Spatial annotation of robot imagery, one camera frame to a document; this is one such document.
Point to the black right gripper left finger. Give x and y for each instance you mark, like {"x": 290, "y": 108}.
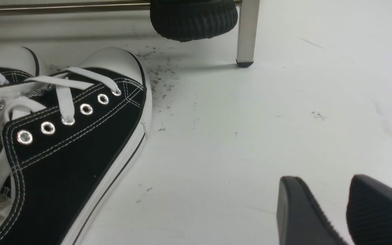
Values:
{"x": 300, "y": 219}

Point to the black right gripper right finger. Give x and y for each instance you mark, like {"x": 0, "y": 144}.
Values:
{"x": 369, "y": 211}

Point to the silver metal shoe rack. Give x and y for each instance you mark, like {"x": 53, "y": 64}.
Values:
{"x": 248, "y": 13}

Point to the black knit sneaker right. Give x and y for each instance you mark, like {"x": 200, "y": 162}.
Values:
{"x": 189, "y": 20}

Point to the black canvas sneaker right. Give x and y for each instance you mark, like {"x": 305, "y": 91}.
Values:
{"x": 65, "y": 145}

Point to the black canvas sneaker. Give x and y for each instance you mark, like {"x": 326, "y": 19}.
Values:
{"x": 17, "y": 64}
{"x": 65, "y": 145}

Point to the black canvas sneaker left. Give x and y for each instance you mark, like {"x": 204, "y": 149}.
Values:
{"x": 17, "y": 64}

